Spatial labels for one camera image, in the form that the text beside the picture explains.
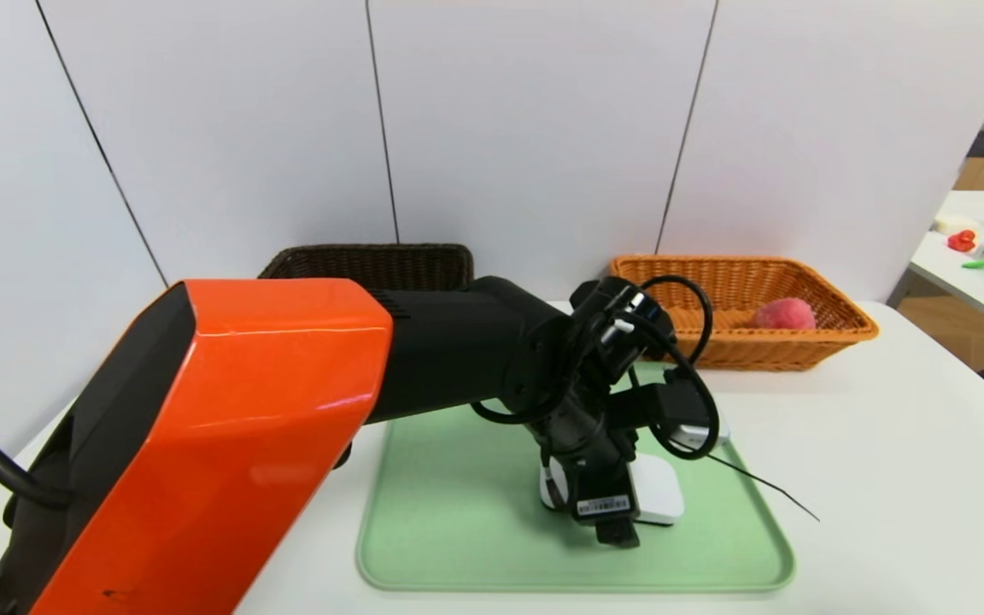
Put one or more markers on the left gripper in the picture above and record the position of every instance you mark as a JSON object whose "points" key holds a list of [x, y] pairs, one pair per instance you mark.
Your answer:
{"points": [[603, 502]]}

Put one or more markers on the white plastic box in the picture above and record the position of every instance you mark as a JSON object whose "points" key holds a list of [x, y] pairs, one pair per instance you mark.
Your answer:
{"points": [[658, 487]]}

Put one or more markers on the pink peach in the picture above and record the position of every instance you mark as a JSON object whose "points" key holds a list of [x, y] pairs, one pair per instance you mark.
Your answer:
{"points": [[784, 314]]}

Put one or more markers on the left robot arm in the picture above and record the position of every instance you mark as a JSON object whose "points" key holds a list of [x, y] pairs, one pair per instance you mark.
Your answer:
{"points": [[244, 410]]}

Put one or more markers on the orange wicker basket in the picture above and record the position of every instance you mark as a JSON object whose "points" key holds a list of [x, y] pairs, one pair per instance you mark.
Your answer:
{"points": [[799, 350]]}

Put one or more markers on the dark brown wicker basket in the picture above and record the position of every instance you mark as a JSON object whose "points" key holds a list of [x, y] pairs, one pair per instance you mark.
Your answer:
{"points": [[372, 265]]}

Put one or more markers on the thin black zip tie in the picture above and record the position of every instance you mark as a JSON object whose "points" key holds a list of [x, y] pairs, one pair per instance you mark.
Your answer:
{"points": [[765, 484]]}

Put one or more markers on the light green plastic tray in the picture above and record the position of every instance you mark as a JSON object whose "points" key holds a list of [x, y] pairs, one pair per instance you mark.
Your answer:
{"points": [[458, 530]]}

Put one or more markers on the white round-edged side table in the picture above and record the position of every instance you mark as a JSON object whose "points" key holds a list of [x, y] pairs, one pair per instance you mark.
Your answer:
{"points": [[970, 295]]}

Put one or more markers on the small red toy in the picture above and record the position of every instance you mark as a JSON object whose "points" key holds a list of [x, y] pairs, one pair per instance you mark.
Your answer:
{"points": [[962, 242]]}

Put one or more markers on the cream white flat object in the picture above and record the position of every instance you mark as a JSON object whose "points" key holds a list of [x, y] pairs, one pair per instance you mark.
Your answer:
{"points": [[955, 225]]}

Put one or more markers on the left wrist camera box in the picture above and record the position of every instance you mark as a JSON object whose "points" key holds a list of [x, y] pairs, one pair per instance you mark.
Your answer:
{"points": [[701, 434]]}

